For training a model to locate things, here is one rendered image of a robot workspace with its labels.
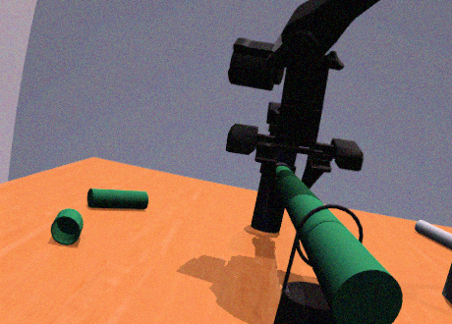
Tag green hollow cylinder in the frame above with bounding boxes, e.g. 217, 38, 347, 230
50, 208, 84, 245

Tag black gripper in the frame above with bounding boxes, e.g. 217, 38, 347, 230
226, 94, 364, 202

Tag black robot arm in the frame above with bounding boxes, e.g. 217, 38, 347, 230
228, 0, 379, 101

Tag black post with cap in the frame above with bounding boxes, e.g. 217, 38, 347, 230
251, 124, 297, 234

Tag white cylinder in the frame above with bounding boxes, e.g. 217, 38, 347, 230
415, 220, 452, 250

